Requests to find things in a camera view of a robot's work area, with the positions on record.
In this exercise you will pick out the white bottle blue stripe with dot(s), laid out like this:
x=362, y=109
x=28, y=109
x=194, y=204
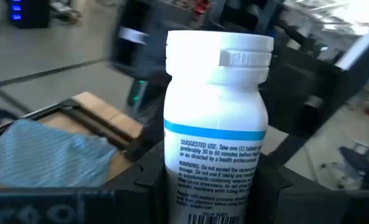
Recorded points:
x=215, y=109

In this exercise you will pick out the black computer tower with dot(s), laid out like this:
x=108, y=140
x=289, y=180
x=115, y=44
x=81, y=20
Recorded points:
x=28, y=14

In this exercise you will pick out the blue patterned cloth pouch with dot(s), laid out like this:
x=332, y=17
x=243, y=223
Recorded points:
x=47, y=155

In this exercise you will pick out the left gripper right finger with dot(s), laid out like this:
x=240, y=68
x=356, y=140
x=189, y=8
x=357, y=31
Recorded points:
x=280, y=202

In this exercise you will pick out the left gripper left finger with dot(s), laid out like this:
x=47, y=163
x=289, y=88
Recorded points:
x=140, y=193

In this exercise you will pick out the black frame clamp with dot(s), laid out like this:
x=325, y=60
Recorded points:
x=2, y=118

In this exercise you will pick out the black aluminium table frame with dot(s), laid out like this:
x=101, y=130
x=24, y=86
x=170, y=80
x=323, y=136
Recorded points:
x=94, y=124

